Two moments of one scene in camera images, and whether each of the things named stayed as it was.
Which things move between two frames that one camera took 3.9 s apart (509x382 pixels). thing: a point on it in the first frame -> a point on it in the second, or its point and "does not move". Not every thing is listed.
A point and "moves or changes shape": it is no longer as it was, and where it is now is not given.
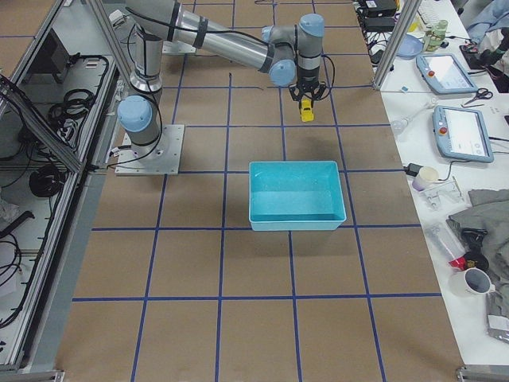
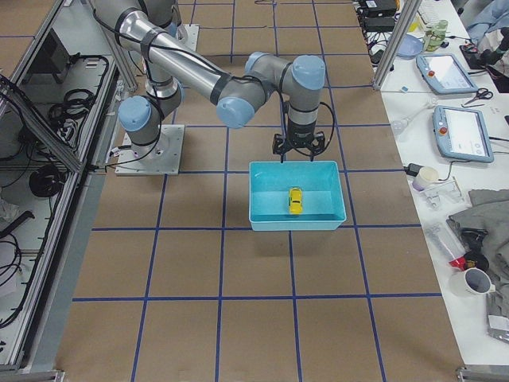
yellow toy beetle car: (306, 111) moves or changes shape
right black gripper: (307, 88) -> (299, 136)
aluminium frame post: (402, 29) does not move
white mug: (472, 282) does not move
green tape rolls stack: (435, 36) does not move
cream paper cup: (426, 176) does not move
